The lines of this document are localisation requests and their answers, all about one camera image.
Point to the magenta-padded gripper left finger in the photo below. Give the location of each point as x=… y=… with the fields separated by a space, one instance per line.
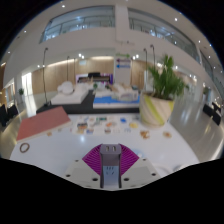
x=91 y=161

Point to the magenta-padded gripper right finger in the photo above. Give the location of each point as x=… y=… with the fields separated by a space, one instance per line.
x=129 y=161

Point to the black display platform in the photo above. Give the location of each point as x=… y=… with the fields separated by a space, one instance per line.
x=83 y=106

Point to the potted plant in striped pot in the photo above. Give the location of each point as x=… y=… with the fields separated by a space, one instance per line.
x=155 y=111

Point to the flat reddish-brown board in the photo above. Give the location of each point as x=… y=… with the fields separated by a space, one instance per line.
x=43 y=122

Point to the blue-based architectural model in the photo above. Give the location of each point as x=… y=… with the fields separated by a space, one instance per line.
x=113 y=100

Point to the white architectural model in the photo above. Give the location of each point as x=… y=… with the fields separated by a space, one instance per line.
x=66 y=98

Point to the black piano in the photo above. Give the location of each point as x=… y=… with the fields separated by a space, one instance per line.
x=95 y=75

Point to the group of black chairs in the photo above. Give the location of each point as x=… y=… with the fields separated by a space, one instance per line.
x=5 y=115
x=210 y=110

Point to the black floor lamp pole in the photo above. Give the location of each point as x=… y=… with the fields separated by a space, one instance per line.
x=43 y=76

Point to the small green potted plant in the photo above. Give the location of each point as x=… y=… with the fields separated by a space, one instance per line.
x=21 y=91

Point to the direction sign with arrows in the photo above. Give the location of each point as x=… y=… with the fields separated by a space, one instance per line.
x=123 y=61

